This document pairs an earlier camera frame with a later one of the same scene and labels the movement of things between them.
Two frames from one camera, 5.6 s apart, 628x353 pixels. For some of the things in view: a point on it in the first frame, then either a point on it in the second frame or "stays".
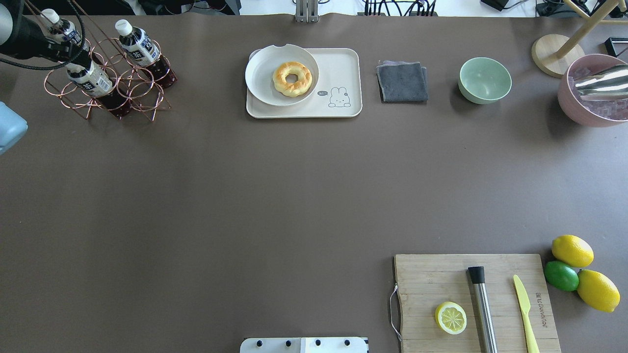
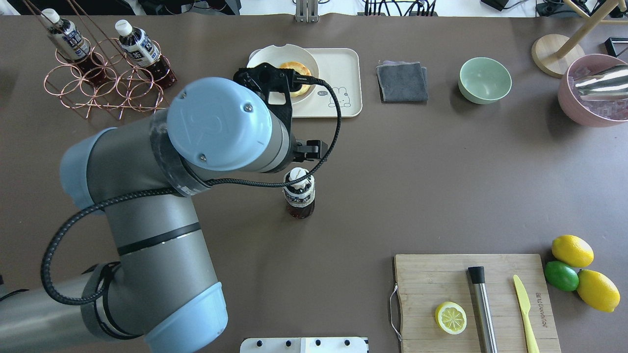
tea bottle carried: [92, 81] -> [300, 197]
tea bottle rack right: [140, 50] stays
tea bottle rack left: [65, 29] stays
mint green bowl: [484, 81] stays
